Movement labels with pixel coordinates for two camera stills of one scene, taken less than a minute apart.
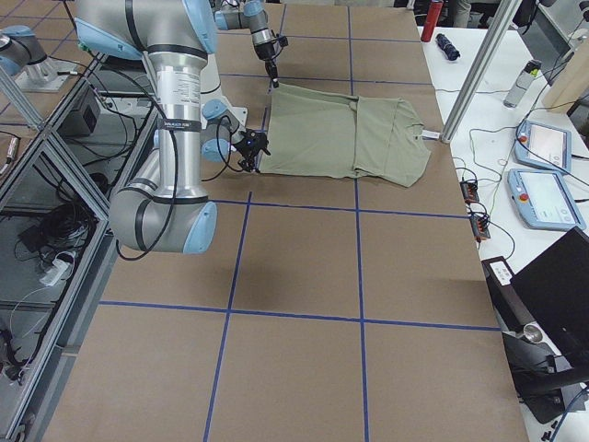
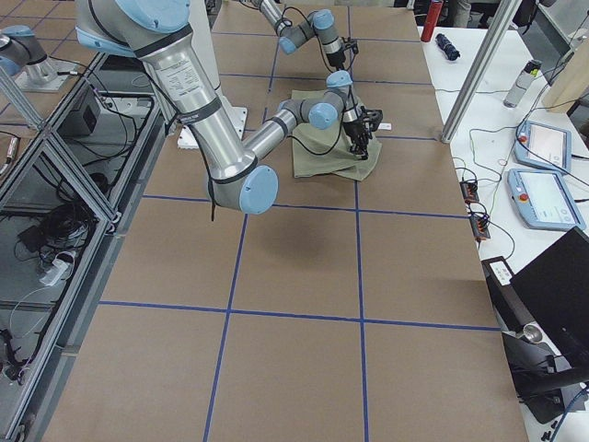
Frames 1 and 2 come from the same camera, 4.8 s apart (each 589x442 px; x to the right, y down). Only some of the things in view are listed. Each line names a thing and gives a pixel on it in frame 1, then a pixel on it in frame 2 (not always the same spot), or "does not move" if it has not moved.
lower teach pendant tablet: x=544 y=199 does not move
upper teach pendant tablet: x=543 y=146 does not move
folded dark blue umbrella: x=447 y=47 does not move
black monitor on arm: x=554 y=286 does not move
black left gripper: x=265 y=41 → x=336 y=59
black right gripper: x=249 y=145 → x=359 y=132
